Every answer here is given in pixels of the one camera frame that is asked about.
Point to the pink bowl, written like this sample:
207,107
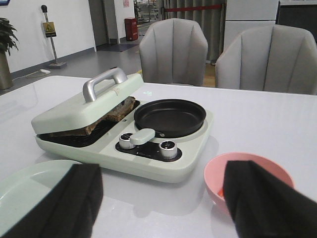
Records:
235,164

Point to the white refrigerator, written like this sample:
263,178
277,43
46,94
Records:
244,14

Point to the red bin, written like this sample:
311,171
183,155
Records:
131,29

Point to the light green plate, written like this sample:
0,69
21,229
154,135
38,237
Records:
23,190

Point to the right silver knob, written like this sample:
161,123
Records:
168,149

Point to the black round frying pan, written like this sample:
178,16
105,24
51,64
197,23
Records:
170,118

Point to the potted plant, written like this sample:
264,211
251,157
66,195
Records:
7,43

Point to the dark kitchen counter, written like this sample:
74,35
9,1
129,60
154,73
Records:
298,13

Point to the right beige chair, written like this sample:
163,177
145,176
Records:
274,58

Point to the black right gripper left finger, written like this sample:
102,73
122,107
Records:
68,211

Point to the silver knob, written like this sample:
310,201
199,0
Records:
168,149
124,141

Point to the left silver knob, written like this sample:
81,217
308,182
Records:
124,141

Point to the red barrier belt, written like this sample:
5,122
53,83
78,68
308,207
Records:
182,9

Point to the warning sign stand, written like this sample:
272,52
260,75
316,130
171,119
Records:
50,32

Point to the white power strip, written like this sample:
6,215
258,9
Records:
44,71

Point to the beige chair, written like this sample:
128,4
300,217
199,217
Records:
274,58
170,54

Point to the bread slice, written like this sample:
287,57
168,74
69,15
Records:
115,115

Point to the left beige chair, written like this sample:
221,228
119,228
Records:
170,54

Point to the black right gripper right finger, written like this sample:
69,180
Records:
269,208

